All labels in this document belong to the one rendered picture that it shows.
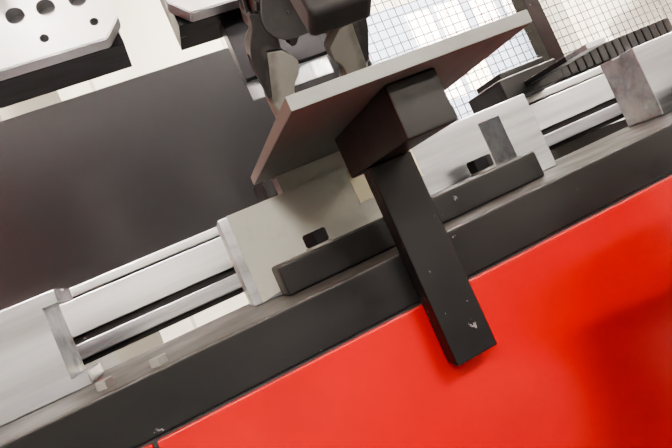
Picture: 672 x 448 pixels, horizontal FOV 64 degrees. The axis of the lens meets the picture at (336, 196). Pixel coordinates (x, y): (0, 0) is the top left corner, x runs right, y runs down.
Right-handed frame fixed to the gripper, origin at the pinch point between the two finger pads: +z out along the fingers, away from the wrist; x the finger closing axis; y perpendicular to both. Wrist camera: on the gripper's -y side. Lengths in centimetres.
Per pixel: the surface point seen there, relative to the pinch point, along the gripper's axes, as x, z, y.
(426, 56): -3.1, -9.5, -13.8
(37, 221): 42, 28, 54
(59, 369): 30.8, 12.6, -2.1
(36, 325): 31.2, 9.2, 0.8
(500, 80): -37.7, 19.0, 24.5
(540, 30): -93, 43, 79
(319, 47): -5.4, -0.9, 14.4
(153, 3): -3, 52, 283
